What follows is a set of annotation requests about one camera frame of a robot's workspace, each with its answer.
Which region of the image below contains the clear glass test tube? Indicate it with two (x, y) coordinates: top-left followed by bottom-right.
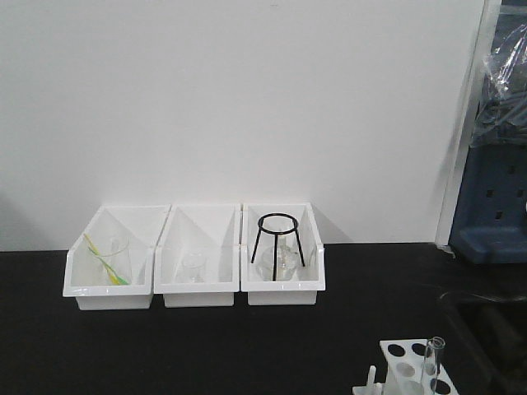
(420, 336), (445, 395)

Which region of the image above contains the white test tube rack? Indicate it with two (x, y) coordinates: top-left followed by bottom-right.
(352, 338), (458, 394)

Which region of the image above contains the blue plastic pegboard rack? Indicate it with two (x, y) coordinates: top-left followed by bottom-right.
(449, 144), (526, 264)

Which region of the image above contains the white right storage bin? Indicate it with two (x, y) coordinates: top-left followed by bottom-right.
(240, 203), (326, 305)

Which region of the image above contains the white storage bin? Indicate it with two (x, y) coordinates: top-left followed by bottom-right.
(240, 203), (326, 305)
(153, 203), (241, 309)
(63, 205), (170, 310)

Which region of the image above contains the clear glass flask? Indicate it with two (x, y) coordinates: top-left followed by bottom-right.
(256, 245), (301, 281)

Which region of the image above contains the white middle storage bin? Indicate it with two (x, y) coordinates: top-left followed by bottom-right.
(153, 203), (241, 309)

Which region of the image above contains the small clear glass beaker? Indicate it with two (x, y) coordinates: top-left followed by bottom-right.
(180, 253), (207, 283)

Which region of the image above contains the white left storage bin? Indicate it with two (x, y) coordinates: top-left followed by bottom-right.
(63, 205), (170, 310)

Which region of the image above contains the clear plastic bag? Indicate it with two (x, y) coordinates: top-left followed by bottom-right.
(470, 6), (526, 147)

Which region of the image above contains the black sink basin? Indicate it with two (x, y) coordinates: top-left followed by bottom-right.
(438, 291), (526, 394)

